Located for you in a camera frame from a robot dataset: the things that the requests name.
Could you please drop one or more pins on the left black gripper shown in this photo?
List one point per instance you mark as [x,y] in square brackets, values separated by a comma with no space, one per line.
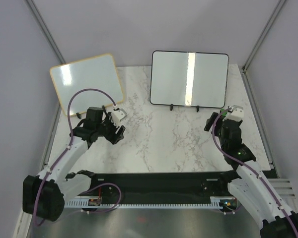
[113,134]

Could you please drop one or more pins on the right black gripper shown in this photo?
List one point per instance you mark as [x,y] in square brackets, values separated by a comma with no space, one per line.
[209,121]

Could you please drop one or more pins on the black framed whiteboard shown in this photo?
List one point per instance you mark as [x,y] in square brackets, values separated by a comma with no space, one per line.
[188,79]

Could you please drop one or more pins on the green whiteboard eraser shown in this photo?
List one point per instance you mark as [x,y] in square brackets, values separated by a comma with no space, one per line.
[224,112]

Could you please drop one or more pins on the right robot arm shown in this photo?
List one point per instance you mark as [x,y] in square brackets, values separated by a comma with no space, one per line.
[246,181]

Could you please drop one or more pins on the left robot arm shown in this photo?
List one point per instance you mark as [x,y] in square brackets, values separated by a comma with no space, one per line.
[45,194]

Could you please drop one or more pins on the wood framed whiteboard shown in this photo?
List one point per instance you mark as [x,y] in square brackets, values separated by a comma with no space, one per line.
[90,82]

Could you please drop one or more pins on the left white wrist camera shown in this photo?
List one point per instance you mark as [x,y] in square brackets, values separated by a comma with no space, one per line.
[118,114]

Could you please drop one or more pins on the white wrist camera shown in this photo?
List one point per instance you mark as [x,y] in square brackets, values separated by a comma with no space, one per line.
[235,113]
[118,114]

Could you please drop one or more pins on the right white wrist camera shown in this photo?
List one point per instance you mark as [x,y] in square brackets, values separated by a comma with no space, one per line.
[235,113]

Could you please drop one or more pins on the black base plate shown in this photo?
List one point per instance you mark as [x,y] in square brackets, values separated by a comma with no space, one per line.
[154,188]

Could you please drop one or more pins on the white slotted cable duct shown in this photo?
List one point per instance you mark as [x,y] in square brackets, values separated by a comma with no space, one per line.
[87,203]

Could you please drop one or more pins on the aluminium front rail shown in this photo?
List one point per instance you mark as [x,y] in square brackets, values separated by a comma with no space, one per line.
[282,186]

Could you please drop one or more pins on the right aluminium frame post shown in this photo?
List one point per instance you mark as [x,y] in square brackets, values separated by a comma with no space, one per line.
[264,33]

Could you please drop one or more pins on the aluminium frame post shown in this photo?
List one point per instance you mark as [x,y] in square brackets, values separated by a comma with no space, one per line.
[45,30]
[264,33]

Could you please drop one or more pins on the left aluminium frame post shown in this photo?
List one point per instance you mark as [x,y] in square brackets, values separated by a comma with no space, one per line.
[45,30]

